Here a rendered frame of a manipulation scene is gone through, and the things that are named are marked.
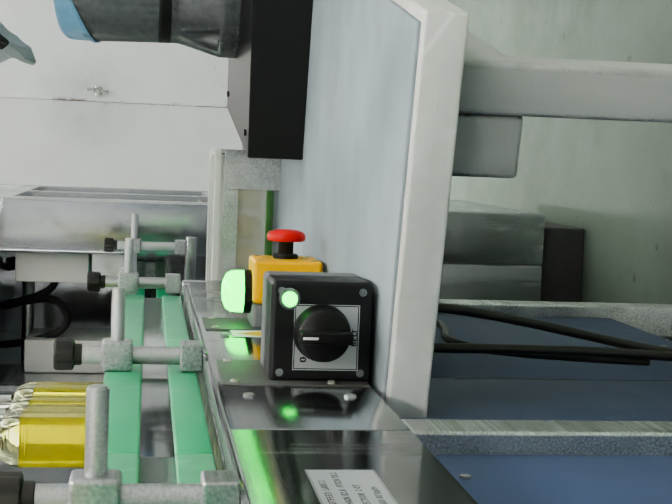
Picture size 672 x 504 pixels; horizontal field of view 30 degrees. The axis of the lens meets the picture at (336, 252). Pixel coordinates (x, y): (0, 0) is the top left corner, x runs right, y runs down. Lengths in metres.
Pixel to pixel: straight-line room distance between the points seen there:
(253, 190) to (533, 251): 1.05
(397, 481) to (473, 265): 1.96
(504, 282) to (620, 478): 1.86
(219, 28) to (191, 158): 3.72
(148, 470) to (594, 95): 0.43
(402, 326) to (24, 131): 4.45
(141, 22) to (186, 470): 0.91
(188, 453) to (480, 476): 0.19
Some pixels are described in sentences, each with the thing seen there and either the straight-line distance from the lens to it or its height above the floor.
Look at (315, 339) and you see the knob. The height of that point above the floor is 0.80.
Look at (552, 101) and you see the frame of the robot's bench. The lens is 0.96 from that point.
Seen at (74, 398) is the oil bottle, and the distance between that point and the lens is 1.56.
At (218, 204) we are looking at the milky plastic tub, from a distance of 1.75.
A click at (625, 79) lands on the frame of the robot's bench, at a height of 0.58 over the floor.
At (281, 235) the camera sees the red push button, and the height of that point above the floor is 0.80.
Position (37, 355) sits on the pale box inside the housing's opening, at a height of 1.15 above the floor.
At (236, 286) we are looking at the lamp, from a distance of 1.27.
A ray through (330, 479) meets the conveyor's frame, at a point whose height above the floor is 0.83.
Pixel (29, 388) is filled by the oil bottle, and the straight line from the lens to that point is 1.61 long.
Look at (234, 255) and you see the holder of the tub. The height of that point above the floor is 0.81.
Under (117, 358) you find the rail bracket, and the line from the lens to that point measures 1.12.
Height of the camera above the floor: 0.93
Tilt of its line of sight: 9 degrees down
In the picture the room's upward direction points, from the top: 88 degrees counter-clockwise
